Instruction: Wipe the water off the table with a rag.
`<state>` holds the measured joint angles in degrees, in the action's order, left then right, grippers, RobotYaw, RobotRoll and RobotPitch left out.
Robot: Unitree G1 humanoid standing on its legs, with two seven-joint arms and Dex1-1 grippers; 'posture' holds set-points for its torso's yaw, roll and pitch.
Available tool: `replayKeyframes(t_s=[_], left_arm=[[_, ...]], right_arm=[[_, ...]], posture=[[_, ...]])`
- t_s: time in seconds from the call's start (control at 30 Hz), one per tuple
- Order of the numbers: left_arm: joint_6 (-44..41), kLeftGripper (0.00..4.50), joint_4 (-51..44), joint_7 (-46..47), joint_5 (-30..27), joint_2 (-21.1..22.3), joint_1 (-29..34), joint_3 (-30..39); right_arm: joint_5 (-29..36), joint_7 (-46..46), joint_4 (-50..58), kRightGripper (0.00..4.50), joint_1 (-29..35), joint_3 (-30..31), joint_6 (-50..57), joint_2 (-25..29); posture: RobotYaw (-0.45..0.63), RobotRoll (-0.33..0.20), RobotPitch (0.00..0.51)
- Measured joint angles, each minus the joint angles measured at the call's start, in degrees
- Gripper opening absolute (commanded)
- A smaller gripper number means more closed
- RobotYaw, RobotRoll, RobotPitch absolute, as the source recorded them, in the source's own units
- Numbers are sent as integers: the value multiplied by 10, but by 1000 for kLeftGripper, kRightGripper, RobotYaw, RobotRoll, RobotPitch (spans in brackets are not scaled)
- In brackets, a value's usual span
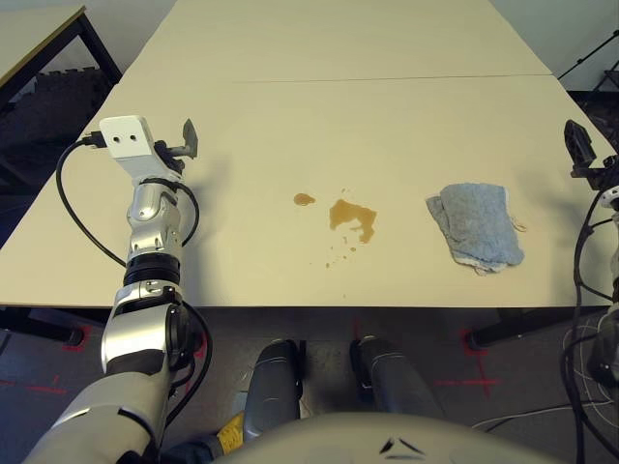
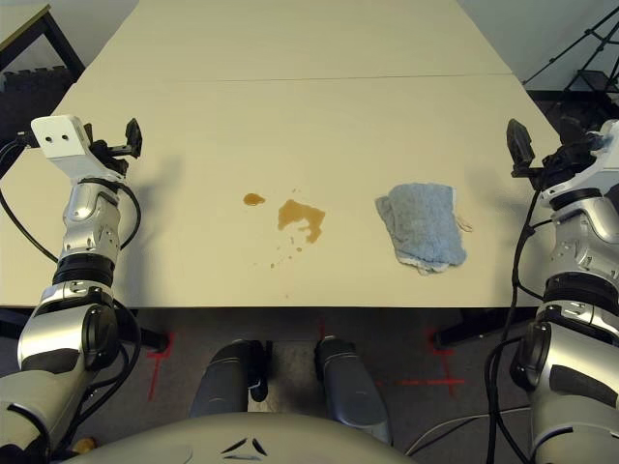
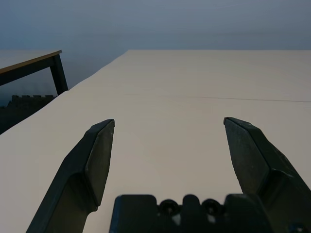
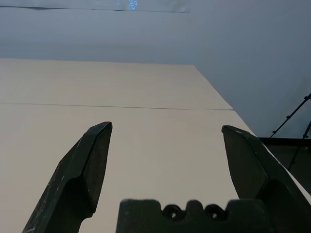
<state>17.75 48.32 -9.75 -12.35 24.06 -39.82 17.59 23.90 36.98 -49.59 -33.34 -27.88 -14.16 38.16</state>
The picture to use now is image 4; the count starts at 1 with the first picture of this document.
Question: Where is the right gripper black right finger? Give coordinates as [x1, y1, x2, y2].
[221, 125, 311, 233]

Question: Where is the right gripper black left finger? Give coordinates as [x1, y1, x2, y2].
[21, 121, 113, 233]

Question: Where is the black camera tripod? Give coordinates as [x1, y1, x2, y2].
[269, 93, 311, 139]

